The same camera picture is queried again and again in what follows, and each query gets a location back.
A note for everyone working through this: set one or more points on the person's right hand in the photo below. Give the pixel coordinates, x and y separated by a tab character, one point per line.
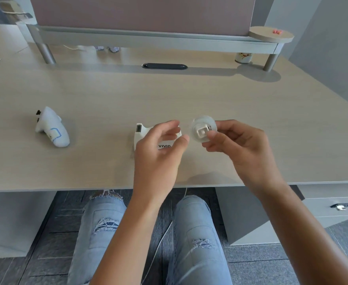
251	157

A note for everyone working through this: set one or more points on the person's left hand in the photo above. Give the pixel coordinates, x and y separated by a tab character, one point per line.
154	163

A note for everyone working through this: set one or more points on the person's left thumb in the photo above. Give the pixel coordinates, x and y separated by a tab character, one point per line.
178	142

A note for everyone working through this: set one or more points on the person's right thumb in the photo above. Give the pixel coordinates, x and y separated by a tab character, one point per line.
218	135

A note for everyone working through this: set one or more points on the round clear tape spool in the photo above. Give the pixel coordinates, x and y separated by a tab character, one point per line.
199	130

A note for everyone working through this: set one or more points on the person's right forearm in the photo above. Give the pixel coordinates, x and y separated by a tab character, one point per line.
304	234

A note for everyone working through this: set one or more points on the person's left forearm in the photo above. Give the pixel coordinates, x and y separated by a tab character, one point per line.
129	240

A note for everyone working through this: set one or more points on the white tape dispenser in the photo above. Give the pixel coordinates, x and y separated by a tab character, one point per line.
140	135

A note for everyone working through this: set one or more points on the white printed cup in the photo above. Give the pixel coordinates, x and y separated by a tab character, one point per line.
243	57

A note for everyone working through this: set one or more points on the person's right leg in jeans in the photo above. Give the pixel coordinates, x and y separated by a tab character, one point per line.
197	243

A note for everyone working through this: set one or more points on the person's leg in jeans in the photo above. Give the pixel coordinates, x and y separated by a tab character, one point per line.
197	243
94	234

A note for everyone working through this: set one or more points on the grey desk shelf riser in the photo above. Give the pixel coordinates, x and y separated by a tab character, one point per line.
150	37

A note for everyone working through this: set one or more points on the round wooden disc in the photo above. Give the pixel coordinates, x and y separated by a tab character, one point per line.
270	37

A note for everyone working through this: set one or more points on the white crumpled item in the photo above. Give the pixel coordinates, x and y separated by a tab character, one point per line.
108	49

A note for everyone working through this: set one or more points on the small orange item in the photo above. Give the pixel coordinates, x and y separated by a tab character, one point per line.
277	32

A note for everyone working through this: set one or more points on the grey drawer cabinet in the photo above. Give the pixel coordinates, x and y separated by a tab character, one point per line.
325	198

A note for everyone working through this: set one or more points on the person's left leg in jeans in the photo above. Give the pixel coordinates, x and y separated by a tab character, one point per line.
94	234

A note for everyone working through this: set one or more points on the white handheld controller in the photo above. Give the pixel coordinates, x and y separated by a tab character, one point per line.
51	127

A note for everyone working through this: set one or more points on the mauve desk partition screen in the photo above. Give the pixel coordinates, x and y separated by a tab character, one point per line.
144	13

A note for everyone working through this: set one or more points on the key in drawer lock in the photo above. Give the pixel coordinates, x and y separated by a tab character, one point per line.
341	206

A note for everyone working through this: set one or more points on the grey desk side panel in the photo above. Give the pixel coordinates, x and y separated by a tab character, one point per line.
13	222

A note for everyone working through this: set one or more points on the beige box clutter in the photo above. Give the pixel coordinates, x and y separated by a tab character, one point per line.
12	10

